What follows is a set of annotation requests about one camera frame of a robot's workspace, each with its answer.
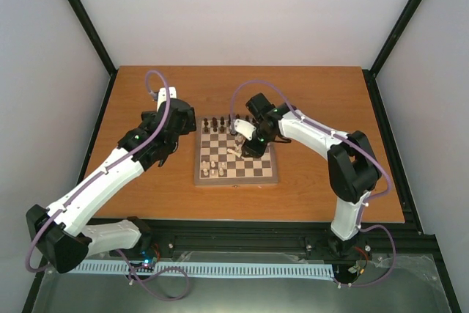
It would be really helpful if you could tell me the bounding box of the right controller wiring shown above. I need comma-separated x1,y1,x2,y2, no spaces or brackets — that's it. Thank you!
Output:
346,245,373,277

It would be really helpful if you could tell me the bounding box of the wooden folding chess board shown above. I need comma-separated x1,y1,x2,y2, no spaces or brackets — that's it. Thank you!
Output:
194,116,278,187

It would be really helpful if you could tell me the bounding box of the pile of white chess pieces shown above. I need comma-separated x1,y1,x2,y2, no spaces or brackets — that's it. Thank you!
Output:
226,134,245,158

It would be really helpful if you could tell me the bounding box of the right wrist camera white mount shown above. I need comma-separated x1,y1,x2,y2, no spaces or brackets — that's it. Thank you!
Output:
230,119,256,141

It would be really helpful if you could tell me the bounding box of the left controller circuit board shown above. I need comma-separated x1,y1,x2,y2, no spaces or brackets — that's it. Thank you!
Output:
130,243,160,273

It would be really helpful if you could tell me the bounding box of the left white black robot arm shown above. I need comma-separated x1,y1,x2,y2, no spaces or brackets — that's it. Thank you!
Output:
26,98,196,273

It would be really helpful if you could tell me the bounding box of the light blue cable duct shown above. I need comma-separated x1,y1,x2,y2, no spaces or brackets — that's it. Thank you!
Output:
71,259,334,281

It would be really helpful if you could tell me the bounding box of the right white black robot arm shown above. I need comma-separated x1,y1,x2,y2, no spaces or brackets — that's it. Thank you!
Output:
231,93,382,258

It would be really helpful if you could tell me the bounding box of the black aluminium frame rail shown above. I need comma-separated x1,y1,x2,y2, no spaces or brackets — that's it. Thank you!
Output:
47,219,439,261

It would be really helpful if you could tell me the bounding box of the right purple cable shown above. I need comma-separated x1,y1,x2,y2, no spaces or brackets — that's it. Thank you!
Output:
229,78,397,288

